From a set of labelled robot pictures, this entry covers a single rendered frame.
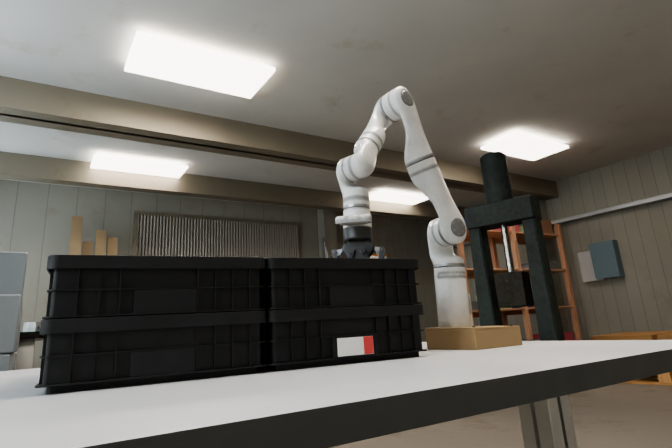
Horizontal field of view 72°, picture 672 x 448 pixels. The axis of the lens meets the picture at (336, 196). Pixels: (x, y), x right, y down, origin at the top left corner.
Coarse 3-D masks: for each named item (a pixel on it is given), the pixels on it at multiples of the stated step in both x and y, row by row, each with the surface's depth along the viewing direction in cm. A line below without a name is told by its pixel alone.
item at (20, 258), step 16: (0, 256) 277; (16, 256) 281; (0, 272) 275; (16, 272) 279; (0, 288) 273; (16, 288) 277; (0, 304) 235; (16, 304) 239; (0, 320) 234; (16, 320) 237; (0, 336) 232; (16, 336) 236; (0, 352) 230; (16, 352) 305; (0, 368) 228
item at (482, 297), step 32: (480, 160) 595; (480, 224) 573; (512, 224) 569; (480, 256) 571; (544, 256) 531; (480, 288) 564; (512, 288) 538; (544, 288) 517; (480, 320) 558; (544, 320) 511
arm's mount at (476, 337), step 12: (432, 336) 134; (444, 336) 130; (456, 336) 127; (468, 336) 123; (480, 336) 122; (492, 336) 125; (504, 336) 127; (516, 336) 130; (432, 348) 134; (444, 348) 130; (456, 348) 126; (468, 348) 123; (480, 348) 121
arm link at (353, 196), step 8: (336, 168) 127; (344, 176) 125; (344, 184) 124; (352, 184) 127; (344, 192) 123; (352, 192) 121; (360, 192) 121; (368, 192) 123; (344, 200) 122; (352, 200) 120; (360, 200) 120; (368, 200) 122; (344, 208) 122
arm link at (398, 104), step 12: (384, 96) 144; (396, 96) 140; (408, 96) 142; (384, 108) 143; (396, 108) 140; (408, 108) 141; (396, 120) 146; (408, 120) 140; (408, 132) 140; (420, 132) 141; (408, 144) 140; (420, 144) 140; (408, 156) 141; (420, 156) 139; (432, 156) 141
